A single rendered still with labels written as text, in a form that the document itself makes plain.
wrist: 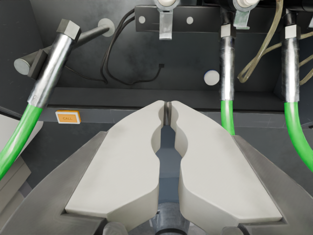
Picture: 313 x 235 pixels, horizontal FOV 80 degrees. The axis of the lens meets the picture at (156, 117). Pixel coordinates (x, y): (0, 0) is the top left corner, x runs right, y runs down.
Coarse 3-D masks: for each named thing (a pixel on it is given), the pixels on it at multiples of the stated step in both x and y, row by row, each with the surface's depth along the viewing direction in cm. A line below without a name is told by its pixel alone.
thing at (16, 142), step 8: (24, 112) 19; (32, 112) 19; (40, 112) 20; (24, 120) 19; (32, 120) 19; (16, 128) 19; (24, 128) 19; (32, 128) 19; (16, 136) 18; (24, 136) 19; (8, 144) 18; (16, 144) 18; (24, 144) 19; (0, 152) 18; (8, 152) 18; (16, 152) 18; (0, 160) 17; (8, 160) 17; (0, 168) 17; (8, 168) 18; (0, 176) 17
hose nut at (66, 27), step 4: (64, 20) 20; (68, 20) 19; (60, 24) 20; (64, 24) 19; (68, 24) 19; (72, 24) 20; (60, 28) 20; (64, 28) 19; (68, 28) 19; (72, 28) 20; (76, 28) 20; (80, 28) 20; (60, 32) 19; (64, 32) 19; (68, 32) 20; (72, 32) 20; (76, 32) 20; (80, 32) 21; (68, 36) 20; (72, 36) 20; (76, 36) 20; (76, 40) 21
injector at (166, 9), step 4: (156, 0) 19; (176, 0) 19; (156, 4) 19; (160, 4) 19; (172, 4) 20; (176, 4) 19; (160, 8) 20; (164, 8) 20; (168, 8) 20; (172, 8) 20; (164, 12) 24; (168, 12) 24
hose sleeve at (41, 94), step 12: (60, 36) 19; (60, 48) 19; (48, 60) 19; (60, 60) 20; (48, 72) 19; (60, 72) 20; (36, 84) 19; (48, 84) 19; (36, 96) 19; (48, 96) 20
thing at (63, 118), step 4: (60, 116) 44; (64, 116) 44; (68, 116) 43; (72, 116) 43; (60, 120) 44; (64, 120) 44; (68, 120) 44; (72, 120) 44; (76, 120) 44; (80, 120) 45
